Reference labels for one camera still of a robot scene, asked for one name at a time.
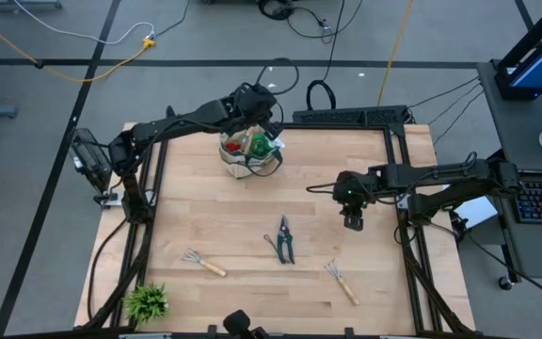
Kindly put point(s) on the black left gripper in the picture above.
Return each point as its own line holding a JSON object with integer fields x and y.
{"x": 254, "y": 106}

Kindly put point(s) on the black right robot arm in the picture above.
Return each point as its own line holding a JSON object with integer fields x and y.
{"x": 440, "y": 176}

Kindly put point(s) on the small green artificial plant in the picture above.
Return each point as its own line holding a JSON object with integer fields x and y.
{"x": 146, "y": 303}

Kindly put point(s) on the red black gardening glove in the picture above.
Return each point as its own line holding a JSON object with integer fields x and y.
{"x": 233, "y": 147}

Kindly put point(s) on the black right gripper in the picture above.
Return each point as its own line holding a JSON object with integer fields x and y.
{"x": 351, "y": 188}

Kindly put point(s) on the black perforated power box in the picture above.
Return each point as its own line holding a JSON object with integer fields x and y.
{"x": 346, "y": 115}

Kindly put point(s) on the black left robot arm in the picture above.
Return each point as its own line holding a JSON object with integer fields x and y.
{"x": 181, "y": 122}

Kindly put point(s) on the black mesh electronics box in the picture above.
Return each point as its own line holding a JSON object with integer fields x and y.
{"x": 87, "y": 160}

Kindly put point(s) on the green spray bottle white nozzle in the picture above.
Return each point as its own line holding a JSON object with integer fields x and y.
{"x": 261, "y": 147}

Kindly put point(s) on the grey desk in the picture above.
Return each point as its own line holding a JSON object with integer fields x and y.
{"x": 511, "y": 117}

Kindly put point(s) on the green pruning shears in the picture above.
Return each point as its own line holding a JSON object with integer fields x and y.
{"x": 282, "y": 235}

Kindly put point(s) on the beige green gardening bag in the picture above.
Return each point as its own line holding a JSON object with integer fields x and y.
{"x": 238, "y": 165}

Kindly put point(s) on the grey metal base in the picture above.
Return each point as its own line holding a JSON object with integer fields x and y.
{"x": 17, "y": 4}

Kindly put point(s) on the black aluminium table frame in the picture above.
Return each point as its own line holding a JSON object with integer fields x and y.
{"x": 346, "y": 125}

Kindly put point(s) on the black caster wheel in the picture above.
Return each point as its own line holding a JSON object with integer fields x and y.
{"x": 505, "y": 282}

